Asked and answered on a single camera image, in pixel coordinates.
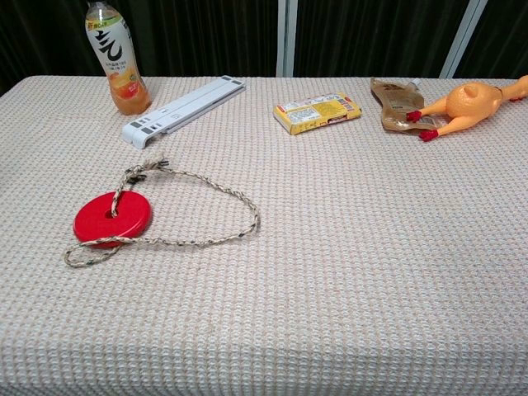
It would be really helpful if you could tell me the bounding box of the yellow snack packet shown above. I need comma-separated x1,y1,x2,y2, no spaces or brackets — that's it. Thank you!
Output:
272,92,363,136

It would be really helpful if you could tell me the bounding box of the red plastic disc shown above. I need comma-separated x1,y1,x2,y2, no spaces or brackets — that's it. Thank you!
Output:
73,191,153,249

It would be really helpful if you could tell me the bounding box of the beige woven tablecloth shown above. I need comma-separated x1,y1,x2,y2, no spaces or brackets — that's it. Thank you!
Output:
0,75,528,396

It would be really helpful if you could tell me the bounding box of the white folding stand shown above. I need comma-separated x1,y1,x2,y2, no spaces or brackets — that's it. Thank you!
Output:
121,74,248,150

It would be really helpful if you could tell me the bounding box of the brown spout pouch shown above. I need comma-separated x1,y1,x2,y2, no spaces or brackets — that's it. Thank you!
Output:
370,76,442,132

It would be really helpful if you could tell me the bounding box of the black curtain panel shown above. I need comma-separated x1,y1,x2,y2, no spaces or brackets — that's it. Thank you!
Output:
455,0,528,80
0,0,280,96
293,0,471,79

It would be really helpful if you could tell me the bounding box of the orange rubber chicken toy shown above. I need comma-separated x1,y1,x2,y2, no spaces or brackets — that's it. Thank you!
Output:
406,74,528,144

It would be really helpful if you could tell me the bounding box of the orange juice bottle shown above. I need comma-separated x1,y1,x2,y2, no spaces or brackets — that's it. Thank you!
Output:
84,0,153,116

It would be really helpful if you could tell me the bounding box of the white partition frame post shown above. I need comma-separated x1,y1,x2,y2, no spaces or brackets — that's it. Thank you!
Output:
275,0,298,78
438,0,488,79

